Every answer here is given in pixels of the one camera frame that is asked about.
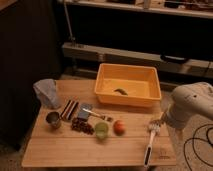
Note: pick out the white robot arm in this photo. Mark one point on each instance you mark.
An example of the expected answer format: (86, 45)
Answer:
(189, 100)

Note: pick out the dark debris in tray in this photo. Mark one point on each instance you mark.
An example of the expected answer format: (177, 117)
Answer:
(121, 91)

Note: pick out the orange plastic tray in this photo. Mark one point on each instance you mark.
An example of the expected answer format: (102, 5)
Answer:
(140, 82)

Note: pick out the grey blue sponge block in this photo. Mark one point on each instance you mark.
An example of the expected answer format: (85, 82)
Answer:
(82, 114)

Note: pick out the striped brown block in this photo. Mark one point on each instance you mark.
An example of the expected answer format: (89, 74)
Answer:
(69, 110)

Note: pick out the green plastic cup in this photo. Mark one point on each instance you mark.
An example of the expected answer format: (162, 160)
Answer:
(101, 130)

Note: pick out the orange fruit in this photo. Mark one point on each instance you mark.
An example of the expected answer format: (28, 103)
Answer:
(119, 127)

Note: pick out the wooden folding table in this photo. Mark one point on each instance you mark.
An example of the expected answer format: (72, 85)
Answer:
(96, 145)

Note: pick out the small metal cup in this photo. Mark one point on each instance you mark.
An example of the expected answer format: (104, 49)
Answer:
(53, 119)

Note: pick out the metal shelf rack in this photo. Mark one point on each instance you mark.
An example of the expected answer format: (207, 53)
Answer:
(174, 42)

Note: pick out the small wooden handled brush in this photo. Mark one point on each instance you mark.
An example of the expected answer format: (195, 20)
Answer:
(103, 117)

